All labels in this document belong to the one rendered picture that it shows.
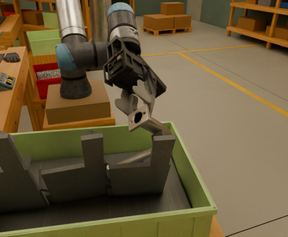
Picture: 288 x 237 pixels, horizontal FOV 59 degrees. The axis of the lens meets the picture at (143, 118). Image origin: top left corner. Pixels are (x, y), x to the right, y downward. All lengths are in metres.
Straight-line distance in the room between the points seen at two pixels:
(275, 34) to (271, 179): 4.52
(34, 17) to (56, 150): 3.87
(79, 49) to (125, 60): 0.23
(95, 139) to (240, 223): 1.52
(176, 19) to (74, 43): 6.88
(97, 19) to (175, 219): 0.80
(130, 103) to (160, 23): 6.76
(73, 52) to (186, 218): 0.52
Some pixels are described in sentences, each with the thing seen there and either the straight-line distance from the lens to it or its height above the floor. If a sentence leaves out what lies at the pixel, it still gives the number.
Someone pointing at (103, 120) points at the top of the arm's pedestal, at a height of 0.85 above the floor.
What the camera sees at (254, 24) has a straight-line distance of 6.94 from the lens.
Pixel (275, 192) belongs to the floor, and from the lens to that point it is 2.24.
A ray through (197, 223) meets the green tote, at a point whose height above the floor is 0.92.
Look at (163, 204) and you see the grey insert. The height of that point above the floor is 0.85.
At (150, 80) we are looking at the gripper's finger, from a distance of 0.56.
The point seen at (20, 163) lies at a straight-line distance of 0.63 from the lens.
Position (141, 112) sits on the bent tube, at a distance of 0.52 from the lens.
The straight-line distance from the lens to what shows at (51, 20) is 4.37.
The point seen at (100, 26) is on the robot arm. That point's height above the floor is 1.25.
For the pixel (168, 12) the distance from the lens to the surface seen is 7.88.
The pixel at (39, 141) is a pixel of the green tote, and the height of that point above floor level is 0.92.
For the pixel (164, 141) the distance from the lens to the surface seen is 0.53.
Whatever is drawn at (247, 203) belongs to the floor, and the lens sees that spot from 2.07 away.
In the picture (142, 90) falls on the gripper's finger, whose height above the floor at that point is 1.22.
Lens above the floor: 1.43
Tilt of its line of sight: 29 degrees down
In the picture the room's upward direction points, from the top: straight up
